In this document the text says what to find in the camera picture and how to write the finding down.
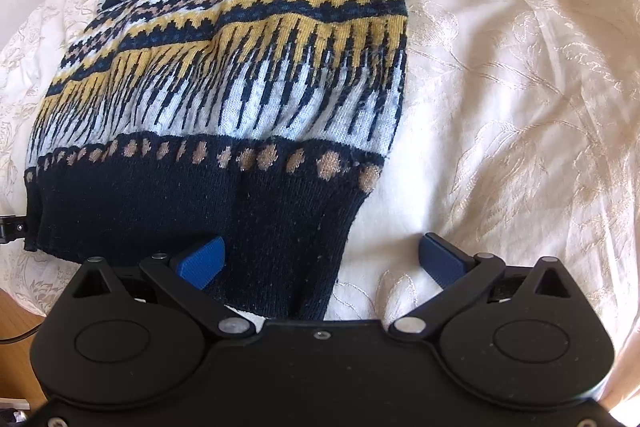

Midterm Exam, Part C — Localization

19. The black cable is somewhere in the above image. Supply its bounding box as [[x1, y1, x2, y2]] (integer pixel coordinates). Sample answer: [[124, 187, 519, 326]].
[[0, 319, 44, 348]]

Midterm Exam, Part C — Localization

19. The navy yellow patterned knit sweater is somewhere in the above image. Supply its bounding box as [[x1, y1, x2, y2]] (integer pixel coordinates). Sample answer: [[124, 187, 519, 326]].
[[24, 0, 408, 321]]

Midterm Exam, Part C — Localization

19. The white floral bed duvet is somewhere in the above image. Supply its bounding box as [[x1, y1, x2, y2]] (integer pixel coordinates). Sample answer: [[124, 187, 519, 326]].
[[0, 0, 640, 427]]

